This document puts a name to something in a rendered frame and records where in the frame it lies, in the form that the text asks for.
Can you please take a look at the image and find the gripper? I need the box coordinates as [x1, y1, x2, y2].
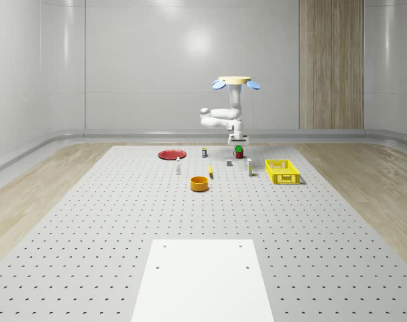
[227, 133, 249, 147]

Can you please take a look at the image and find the yellow basket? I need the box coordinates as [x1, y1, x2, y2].
[264, 159, 301, 185]

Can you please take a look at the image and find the yellow bowl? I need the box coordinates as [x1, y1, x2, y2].
[190, 176, 210, 193]

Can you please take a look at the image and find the red plate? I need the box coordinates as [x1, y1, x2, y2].
[158, 149, 188, 161]

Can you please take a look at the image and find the white board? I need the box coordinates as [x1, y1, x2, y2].
[130, 239, 276, 322]

